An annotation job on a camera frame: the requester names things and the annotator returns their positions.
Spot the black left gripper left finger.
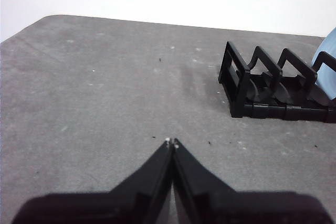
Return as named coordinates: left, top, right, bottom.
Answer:
left=12, top=138, right=173, bottom=224

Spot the black plastic plate rack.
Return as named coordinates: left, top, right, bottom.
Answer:
left=218, top=40, right=336, bottom=124

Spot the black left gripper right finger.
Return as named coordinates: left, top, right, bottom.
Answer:
left=172, top=137, right=330, bottom=224

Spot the blue plate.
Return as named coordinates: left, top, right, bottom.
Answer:
left=311, top=27, right=336, bottom=107

